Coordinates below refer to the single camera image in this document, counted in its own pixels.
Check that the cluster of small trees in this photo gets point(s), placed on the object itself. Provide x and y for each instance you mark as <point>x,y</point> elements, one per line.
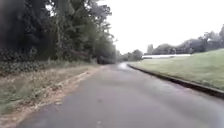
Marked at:
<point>133,55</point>

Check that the grey asphalt road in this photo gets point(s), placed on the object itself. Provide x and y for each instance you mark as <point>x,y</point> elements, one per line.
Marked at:
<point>133,100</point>

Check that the long white building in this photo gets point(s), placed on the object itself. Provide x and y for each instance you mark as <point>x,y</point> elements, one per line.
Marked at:
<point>163,56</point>

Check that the dark stone kerb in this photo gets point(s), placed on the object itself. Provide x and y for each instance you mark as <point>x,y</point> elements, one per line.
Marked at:
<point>173,80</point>

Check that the wood of tall trees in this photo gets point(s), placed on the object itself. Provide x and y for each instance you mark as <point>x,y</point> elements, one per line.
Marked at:
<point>50,30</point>

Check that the grass slope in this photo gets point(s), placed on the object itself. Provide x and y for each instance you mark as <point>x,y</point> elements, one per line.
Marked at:
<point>190,66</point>

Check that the dry grass verge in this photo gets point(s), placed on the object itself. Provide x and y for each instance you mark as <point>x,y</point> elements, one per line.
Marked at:
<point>30,85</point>

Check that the row of distant trees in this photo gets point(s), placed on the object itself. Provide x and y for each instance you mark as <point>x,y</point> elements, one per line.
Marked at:
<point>196,45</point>

